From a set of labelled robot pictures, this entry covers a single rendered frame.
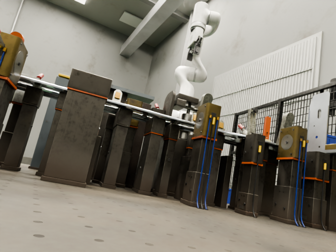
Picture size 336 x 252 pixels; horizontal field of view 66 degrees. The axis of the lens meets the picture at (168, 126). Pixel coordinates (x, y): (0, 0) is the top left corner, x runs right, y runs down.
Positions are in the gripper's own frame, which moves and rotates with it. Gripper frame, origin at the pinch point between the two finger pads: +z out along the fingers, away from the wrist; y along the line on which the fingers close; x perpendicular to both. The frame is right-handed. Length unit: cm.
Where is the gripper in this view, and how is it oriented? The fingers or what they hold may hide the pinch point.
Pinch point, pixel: (192, 55)
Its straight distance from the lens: 148.5
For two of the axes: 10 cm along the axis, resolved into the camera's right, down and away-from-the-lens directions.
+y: 3.2, -1.4, -9.4
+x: 9.3, 2.4, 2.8
